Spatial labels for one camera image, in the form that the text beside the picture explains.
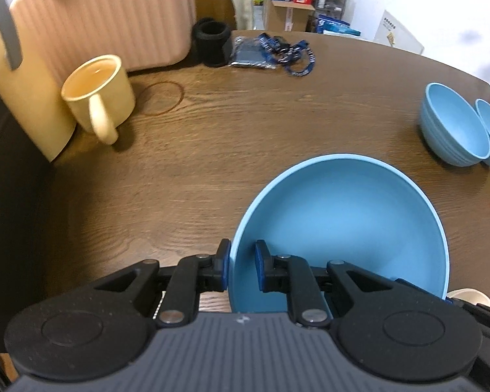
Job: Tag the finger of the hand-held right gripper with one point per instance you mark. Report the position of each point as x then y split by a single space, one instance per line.
424 289

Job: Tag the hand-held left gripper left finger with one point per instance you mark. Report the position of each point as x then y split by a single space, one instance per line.
224 265

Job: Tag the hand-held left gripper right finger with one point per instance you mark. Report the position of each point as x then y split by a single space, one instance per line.
262 265

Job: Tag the cream plate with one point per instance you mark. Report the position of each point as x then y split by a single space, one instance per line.
471 295

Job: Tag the yellow mug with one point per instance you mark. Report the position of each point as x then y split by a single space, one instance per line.
106 90

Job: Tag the black paper bag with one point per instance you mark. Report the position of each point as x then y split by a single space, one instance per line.
8 232

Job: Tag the black cup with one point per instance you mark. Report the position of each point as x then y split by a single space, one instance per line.
211 45

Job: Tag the blue carton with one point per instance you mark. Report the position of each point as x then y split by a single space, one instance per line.
335 26

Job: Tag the cardboard box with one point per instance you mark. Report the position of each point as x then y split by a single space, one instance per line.
290 16

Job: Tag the yellow thermos jug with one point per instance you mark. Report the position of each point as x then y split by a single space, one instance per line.
28 102

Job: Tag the white printed board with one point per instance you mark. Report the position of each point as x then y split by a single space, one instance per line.
400 34

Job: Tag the pink suitcase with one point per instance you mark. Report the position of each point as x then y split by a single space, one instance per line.
106 20

